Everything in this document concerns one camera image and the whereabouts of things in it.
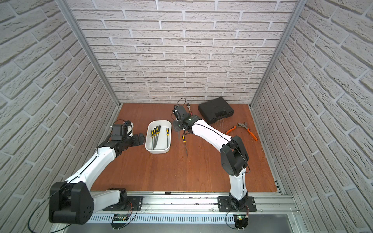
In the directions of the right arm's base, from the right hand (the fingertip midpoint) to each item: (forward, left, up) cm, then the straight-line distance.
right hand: (180, 122), depth 89 cm
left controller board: (-46, +34, -18) cm, 60 cm away
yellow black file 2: (+1, +10, -14) cm, 17 cm away
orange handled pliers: (+6, -47, -15) cm, 50 cm away
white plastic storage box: (0, +17, -15) cm, 22 cm away
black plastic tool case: (+22, -27, -13) cm, 38 cm away
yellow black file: (-5, -2, -15) cm, 16 cm away
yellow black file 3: (+1, +20, -14) cm, 24 cm away
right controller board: (-51, -28, -17) cm, 61 cm away
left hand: (-6, +26, -2) cm, 27 cm away
